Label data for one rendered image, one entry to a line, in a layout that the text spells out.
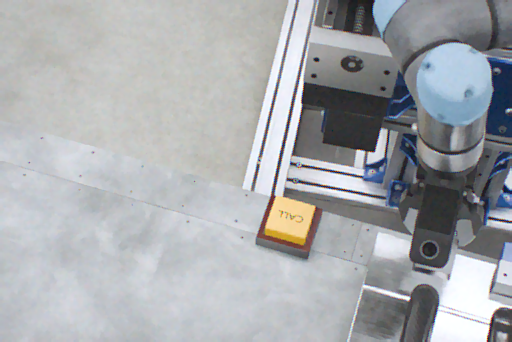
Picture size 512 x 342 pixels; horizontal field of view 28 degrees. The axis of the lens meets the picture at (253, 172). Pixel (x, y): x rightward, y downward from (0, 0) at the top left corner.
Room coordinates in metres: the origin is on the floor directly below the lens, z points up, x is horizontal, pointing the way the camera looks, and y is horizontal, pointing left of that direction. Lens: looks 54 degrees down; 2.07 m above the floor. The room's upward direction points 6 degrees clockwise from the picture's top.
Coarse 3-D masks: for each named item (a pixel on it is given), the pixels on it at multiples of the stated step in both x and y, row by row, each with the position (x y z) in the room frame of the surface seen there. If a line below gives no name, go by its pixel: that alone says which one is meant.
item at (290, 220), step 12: (276, 204) 0.84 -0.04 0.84; (288, 204) 0.84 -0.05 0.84; (300, 204) 0.84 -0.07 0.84; (276, 216) 0.82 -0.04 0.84; (288, 216) 0.82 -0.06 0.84; (300, 216) 0.82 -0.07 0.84; (312, 216) 0.83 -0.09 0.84; (276, 228) 0.80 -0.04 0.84; (288, 228) 0.80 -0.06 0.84; (300, 228) 0.80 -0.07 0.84; (288, 240) 0.79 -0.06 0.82; (300, 240) 0.79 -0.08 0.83
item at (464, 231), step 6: (474, 198) 0.77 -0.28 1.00; (462, 222) 0.72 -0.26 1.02; (468, 222) 0.72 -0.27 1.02; (456, 228) 0.72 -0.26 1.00; (462, 228) 0.72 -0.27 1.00; (468, 228) 0.72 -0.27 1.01; (456, 234) 0.72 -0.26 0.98; (462, 234) 0.72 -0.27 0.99; (468, 234) 0.72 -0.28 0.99; (462, 240) 0.72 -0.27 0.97; (468, 240) 0.72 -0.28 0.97
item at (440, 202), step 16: (432, 176) 0.71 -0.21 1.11; (464, 176) 0.72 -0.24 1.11; (432, 192) 0.70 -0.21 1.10; (448, 192) 0.70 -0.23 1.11; (432, 208) 0.68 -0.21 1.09; (448, 208) 0.68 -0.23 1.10; (416, 224) 0.67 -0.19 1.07; (432, 224) 0.67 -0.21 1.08; (448, 224) 0.67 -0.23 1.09; (416, 240) 0.65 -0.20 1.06; (432, 240) 0.65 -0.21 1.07; (448, 240) 0.65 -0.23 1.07; (416, 256) 0.64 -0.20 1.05; (432, 256) 0.64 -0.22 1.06; (448, 256) 0.64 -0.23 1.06
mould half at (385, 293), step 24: (384, 240) 0.76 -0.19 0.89; (384, 264) 0.72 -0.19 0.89; (408, 264) 0.73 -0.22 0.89; (456, 264) 0.74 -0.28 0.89; (480, 264) 0.74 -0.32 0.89; (384, 288) 0.69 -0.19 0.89; (408, 288) 0.69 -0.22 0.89; (456, 288) 0.70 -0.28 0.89; (480, 288) 0.70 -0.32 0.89; (360, 312) 0.65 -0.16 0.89; (384, 312) 0.65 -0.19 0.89; (456, 312) 0.66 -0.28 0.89; (480, 312) 0.67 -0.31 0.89; (360, 336) 0.62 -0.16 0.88; (384, 336) 0.62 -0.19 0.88; (432, 336) 0.63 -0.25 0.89; (456, 336) 0.63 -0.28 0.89; (480, 336) 0.63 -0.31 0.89
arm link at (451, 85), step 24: (456, 48) 0.74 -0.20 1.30; (408, 72) 0.75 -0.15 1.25; (432, 72) 0.71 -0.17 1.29; (456, 72) 0.71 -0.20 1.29; (480, 72) 0.71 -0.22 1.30; (432, 96) 0.69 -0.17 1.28; (456, 96) 0.69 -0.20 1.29; (480, 96) 0.69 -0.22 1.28; (432, 120) 0.69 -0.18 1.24; (456, 120) 0.68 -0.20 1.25; (480, 120) 0.70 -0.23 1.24; (432, 144) 0.70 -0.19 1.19; (456, 144) 0.69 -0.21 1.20
